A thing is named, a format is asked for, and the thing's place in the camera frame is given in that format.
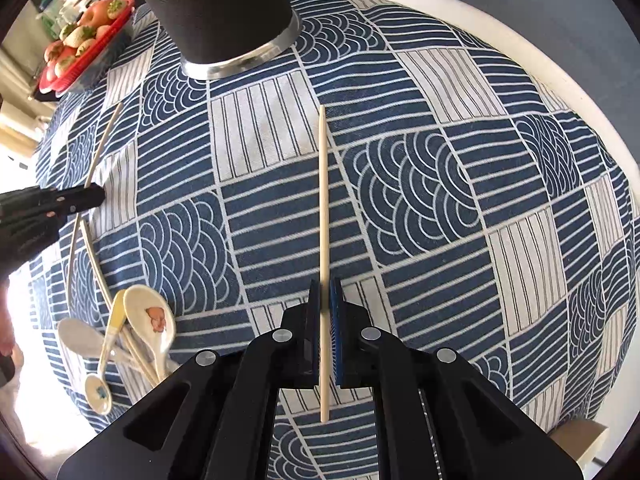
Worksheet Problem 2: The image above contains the wooden chopstick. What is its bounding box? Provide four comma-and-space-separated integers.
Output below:
65, 102, 122, 296
318, 105, 332, 424

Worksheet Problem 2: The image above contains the white spoon pink print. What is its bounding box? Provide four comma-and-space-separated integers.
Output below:
124, 285, 176, 382

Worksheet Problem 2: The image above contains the plain white ceramic spoon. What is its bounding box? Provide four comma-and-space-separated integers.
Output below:
58, 318, 138, 367

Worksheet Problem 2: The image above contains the person left hand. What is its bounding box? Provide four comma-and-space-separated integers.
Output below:
0, 280, 15, 356

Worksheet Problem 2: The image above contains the red fruit bowl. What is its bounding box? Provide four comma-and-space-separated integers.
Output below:
38, 0, 134, 98

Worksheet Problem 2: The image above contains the wooden chopstick crossed upper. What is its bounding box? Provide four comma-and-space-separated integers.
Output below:
80, 220, 160, 387

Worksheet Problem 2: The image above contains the blue white patterned tablecloth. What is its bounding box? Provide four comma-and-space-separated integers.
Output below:
27, 0, 637, 480

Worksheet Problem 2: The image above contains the black cylindrical utensil holder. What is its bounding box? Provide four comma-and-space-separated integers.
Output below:
145, 0, 302, 80

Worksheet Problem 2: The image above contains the yellow handled white spoon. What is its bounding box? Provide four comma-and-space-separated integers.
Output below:
83, 288, 127, 416

